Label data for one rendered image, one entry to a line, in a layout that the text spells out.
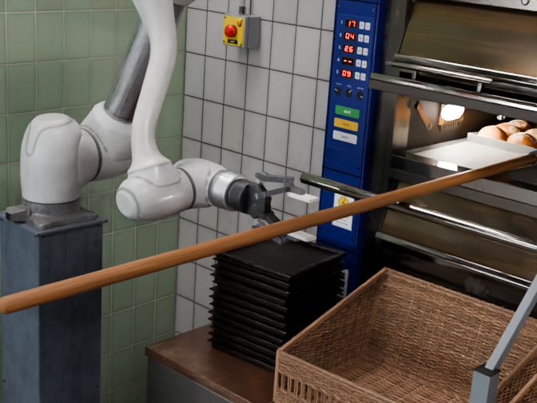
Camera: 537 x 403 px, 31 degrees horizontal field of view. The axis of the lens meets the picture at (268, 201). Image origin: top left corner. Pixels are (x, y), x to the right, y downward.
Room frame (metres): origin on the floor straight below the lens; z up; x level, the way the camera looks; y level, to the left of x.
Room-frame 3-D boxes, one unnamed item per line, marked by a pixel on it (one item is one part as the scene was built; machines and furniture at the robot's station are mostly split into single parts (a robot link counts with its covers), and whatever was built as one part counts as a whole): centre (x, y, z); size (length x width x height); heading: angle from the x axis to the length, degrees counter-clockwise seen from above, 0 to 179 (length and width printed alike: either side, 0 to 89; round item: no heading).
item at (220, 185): (2.12, 0.09, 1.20); 0.09 x 0.06 x 0.09; 137
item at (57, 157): (2.46, 0.58, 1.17); 0.18 x 0.16 x 0.22; 144
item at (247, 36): (3.06, 0.12, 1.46); 0.10 x 0.07 x 0.10; 48
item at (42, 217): (2.44, 0.60, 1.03); 0.22 x 0.18 x 0.06; 135
